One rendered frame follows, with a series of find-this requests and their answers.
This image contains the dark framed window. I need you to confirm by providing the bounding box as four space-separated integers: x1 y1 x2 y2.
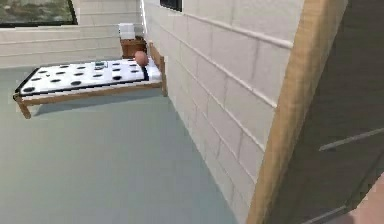
0 0 79 29

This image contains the brown wooden nightstand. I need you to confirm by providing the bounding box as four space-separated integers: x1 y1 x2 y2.
119 35 148 60

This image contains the white box lamp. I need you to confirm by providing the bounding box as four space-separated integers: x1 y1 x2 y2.
118 22 136 41

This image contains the grey bar door handle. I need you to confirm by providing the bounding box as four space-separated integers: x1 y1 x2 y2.
318 127 384 153

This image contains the dark grey room door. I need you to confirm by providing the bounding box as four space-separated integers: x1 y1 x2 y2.
265 0 384 224

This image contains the wooden bed with dotted cover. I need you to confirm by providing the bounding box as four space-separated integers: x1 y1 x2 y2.
12 41 168 120

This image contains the pink round ball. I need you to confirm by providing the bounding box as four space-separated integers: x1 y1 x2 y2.
133 50 150 67

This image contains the small dark window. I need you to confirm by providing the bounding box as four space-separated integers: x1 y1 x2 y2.
159 0 183 13

